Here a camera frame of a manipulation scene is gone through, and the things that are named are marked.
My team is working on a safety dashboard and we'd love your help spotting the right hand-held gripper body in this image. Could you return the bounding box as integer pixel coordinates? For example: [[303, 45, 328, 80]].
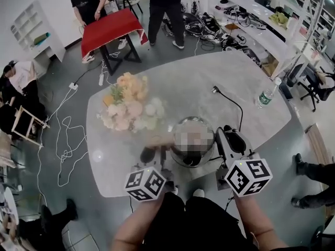
[[216, 151, 273, 197]]

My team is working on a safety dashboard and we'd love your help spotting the white bookshelf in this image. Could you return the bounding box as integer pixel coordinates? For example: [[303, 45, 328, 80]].
[[10, 0, 66, 70]]

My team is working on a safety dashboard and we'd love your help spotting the green cloth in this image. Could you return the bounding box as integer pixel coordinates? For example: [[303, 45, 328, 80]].
[[269, 11, 293, 29]]

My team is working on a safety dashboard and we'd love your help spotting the pastel artificial flower bouquet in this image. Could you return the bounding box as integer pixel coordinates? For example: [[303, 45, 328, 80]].
[[96, 72, 166, 133]]

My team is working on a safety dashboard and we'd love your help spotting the long white desk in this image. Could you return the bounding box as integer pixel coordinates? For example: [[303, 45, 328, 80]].
[[209, 0, 335, 79]]

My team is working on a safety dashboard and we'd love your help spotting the person's black clothing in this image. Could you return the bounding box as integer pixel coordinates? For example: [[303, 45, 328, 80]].
[[142, 192, 309, 251]]

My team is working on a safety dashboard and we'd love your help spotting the black office chair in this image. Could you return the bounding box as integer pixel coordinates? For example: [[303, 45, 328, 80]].
[[286, 63, 335, 112]]

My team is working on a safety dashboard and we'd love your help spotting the steel kettle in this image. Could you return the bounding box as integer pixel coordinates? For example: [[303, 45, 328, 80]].
[[145, 116, 216, 168]]

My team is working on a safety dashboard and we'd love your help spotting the black cable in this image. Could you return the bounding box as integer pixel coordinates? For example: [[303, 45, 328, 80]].
[[212, 85, 244, 133]]

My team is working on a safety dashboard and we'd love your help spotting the black device with printed tags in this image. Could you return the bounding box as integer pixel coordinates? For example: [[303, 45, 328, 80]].
[[240, 47, 263, 68], [183, 12, 205, 35]]

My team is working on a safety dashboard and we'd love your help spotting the person's right forearm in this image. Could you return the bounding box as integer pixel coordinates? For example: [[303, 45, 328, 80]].
[[232, 192, 288, 251]]

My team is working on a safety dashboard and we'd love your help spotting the light wooden frame chair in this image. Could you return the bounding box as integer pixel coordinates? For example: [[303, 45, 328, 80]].
[[12, 105, 51, 148]]

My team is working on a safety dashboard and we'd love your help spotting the long wooden plank bench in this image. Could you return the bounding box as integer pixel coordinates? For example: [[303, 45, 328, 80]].
[[305, 123, 333, 167]]

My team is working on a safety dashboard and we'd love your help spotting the round white side table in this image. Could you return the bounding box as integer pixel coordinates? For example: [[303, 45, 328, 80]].
[[2, 186, 19, 229]]

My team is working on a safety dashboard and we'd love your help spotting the clear plastic water bottle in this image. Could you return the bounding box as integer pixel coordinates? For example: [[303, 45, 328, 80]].
[[255, 77, 283, 109]]

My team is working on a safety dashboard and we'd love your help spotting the black trestle table frame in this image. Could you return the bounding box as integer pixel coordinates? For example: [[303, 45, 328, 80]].
[[99, 34, 142, 76]]

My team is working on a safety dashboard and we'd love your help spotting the red tablecloth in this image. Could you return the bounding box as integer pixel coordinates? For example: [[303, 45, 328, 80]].
[[80, 8, 149, 60]]

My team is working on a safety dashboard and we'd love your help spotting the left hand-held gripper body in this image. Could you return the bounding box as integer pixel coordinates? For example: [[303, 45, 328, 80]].
[[125, 163, 179, 202]]

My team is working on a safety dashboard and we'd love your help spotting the white floor cable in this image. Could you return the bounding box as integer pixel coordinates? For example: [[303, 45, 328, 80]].
[[36, 87, 76, 206], [53, 115, 90, 188]]

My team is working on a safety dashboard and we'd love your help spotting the person's left forearm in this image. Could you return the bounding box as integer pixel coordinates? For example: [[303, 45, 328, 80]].
[[111, 192, 168, 251]]

